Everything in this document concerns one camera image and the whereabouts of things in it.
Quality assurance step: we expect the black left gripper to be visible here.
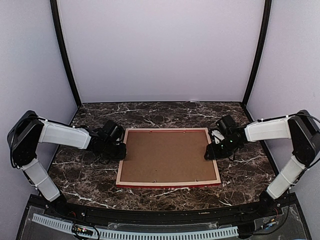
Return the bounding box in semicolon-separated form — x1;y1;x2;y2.
102;141;127;161

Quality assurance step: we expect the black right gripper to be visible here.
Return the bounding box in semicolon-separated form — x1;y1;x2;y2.
205;137;240;160

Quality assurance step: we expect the red wooden picture frame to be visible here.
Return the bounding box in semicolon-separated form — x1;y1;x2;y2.
115;127;221;190

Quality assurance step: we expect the brown cardboard backing board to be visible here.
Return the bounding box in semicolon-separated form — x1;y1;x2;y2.
119;130;217;183

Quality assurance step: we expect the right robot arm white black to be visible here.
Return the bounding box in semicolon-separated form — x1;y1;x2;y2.
204;109;320;217

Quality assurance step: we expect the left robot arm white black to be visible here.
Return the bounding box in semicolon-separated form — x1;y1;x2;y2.
7;110;127;218

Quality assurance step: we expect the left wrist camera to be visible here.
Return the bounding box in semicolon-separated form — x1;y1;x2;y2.
102;119;125;141

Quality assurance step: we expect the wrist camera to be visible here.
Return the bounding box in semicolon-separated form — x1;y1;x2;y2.
102;119;125;141
216;115;238;135

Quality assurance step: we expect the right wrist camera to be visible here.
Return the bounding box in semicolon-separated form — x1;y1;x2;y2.
216;115;238;135

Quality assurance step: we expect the white slotted cable duct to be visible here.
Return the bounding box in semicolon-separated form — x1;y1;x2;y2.
31;213;239;240

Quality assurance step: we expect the black front rail base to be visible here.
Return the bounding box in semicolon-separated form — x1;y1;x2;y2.
17;194;310;240

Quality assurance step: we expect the black enclosure frame post right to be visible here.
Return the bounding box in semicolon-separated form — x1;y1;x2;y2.
242;0;272;108

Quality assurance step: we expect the black enclosure frame post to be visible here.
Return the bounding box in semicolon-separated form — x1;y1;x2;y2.
242;0;272;108
49;0;82;108

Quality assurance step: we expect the black enclosure frame post left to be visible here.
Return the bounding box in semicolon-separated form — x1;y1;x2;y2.
49;0;82;108

